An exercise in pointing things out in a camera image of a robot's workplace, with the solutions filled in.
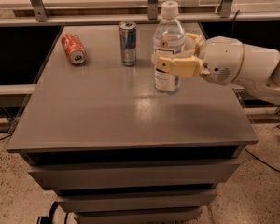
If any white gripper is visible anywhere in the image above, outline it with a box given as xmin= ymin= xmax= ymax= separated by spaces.
xmin=151 ymin=33 xmax=244 ymax=85

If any clear blue-labelled plastic bottle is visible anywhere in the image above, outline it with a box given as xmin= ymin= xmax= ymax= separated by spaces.
xmin=153 ymin=1 xmax=186 ymax=94

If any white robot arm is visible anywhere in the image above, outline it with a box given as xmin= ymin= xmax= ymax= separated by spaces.
xmin=152 ymin=33 xmax=280 ymax=105

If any blue silver energy drink can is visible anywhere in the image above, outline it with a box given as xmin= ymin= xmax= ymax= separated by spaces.
xmin=119 ymin=21 xmax=136 ymax=66

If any red soda can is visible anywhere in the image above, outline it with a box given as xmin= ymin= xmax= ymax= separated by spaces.
xmin=62 ymin=33 xmax=86 ymax=65

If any grey drawer cabinet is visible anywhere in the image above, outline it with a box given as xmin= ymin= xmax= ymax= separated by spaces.
xmin=7 ymin=24 xmax=258 ymax=224

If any black floor cable right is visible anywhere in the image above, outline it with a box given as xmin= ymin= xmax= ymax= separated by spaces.
xmin=244 ymin=123 xmax=280 ymax=175

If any metal railing frame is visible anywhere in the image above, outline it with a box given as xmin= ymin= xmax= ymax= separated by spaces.
xmin=0 ymin=0 xmax=280 ymax=98

